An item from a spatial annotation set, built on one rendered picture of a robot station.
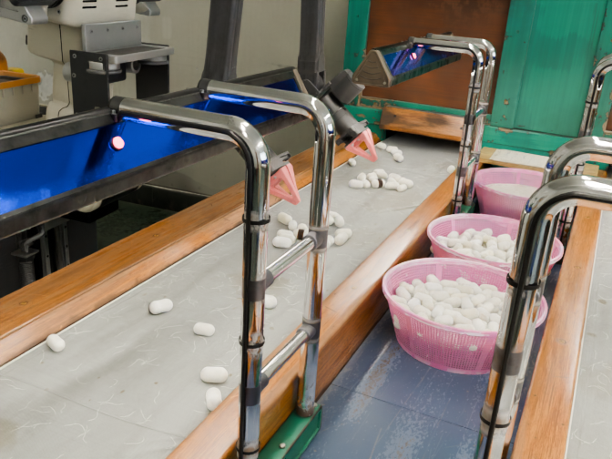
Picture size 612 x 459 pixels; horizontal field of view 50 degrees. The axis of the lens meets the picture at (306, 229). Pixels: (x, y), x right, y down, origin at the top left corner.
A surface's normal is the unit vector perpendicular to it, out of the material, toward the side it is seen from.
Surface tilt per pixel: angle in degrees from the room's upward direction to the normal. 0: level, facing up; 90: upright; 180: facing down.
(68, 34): 90
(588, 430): 0
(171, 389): 0
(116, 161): 58
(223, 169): 90
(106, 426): 0
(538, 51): 90
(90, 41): 90
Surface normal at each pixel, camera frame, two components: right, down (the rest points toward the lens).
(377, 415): 0.06, -0.93
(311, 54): -0.29, 0.16
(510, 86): -0.43, 0.31
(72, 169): 0.80, -0.32
